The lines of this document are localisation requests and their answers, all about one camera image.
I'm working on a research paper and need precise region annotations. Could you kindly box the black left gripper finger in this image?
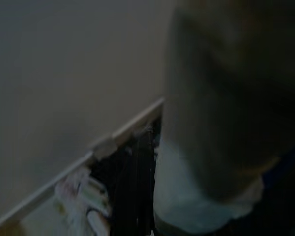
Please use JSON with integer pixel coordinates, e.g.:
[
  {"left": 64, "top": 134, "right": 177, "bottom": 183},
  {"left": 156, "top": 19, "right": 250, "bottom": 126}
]
[{"left": 199, "top": 14, "right": 295, "bottom": 187}]

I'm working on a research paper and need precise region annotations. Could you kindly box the white long-handled brush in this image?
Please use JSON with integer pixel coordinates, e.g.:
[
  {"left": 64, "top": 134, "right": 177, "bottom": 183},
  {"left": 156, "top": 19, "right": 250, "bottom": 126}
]
[{"left": 153, "top": 0, "right": 265, "bottom": 234}]

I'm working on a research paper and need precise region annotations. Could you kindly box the white green printed wrapper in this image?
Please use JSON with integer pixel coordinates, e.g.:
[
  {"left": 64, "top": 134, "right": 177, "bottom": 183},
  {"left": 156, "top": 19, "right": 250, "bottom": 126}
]
[{"left": 53, "top": 169, "right": 111, "bottom": 236}]

